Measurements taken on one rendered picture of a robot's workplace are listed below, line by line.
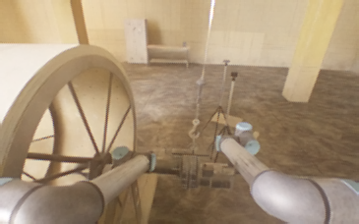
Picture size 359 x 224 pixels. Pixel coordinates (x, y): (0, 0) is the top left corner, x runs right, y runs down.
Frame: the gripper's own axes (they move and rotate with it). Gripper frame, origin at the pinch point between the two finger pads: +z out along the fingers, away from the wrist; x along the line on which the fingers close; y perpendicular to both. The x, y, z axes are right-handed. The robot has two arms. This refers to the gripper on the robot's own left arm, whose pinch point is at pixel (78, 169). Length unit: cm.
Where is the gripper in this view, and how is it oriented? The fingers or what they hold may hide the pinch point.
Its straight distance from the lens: 124.7
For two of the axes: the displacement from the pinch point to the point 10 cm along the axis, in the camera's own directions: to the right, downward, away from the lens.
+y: 0.5, 1.3, 9.9
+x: 0.6, -9.9, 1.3
